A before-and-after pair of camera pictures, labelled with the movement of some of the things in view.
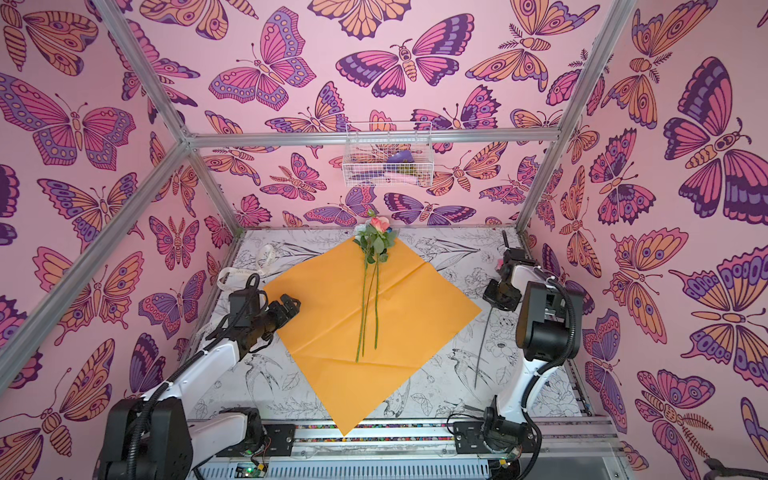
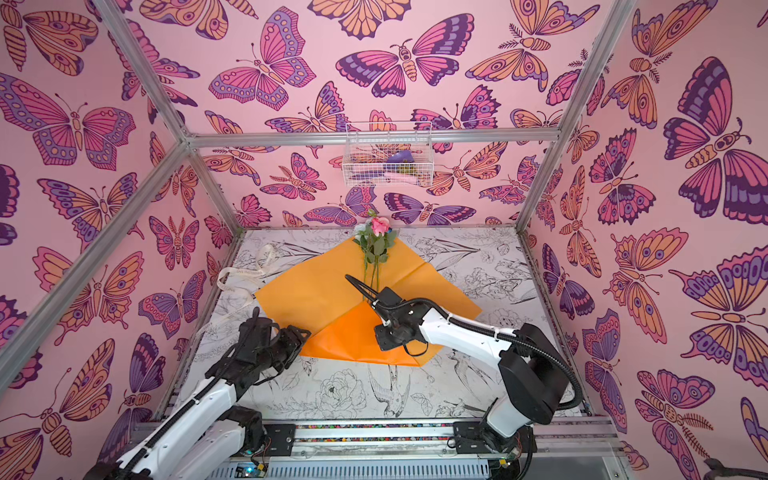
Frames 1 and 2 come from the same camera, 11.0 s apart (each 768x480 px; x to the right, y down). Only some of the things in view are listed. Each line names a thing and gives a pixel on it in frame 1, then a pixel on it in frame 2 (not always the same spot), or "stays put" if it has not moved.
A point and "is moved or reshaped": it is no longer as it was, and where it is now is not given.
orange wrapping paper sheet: [363, 332] is moved or reshaped
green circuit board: [248, 470] stays put
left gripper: [291, 310] -> [293, 342]
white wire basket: [388, 154] stays put
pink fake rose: [378, 247] stays put
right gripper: [501, 292] -> [383, 302]
